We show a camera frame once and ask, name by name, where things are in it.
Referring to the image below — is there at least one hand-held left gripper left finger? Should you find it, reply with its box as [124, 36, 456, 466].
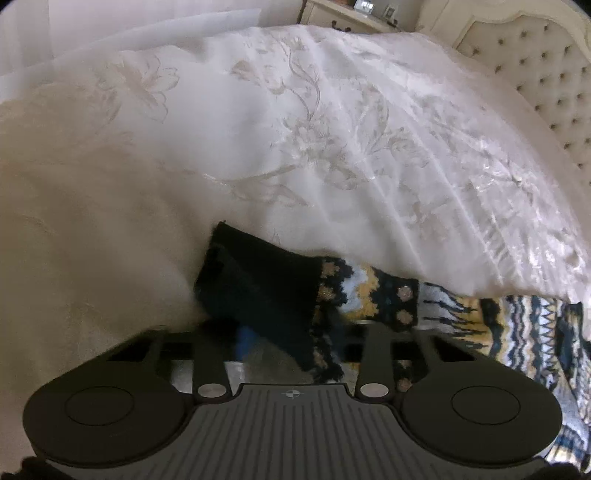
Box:
[107, 323, 256, 398]

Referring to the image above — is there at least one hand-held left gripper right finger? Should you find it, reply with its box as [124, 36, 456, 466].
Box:
[355, 322, 468, 398]

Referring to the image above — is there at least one white floral embroidered bedspread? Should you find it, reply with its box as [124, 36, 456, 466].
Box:
[0, 23, 591, 462]

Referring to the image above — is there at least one cream nightstand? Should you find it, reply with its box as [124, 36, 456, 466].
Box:
[298, 0, 419, 34]

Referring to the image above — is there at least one beige tufted headboard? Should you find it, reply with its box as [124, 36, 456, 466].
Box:
[416, 0, 591, 172]

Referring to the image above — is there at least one sheer white curtain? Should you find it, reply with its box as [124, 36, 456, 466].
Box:
[0, 0, 266, 100]

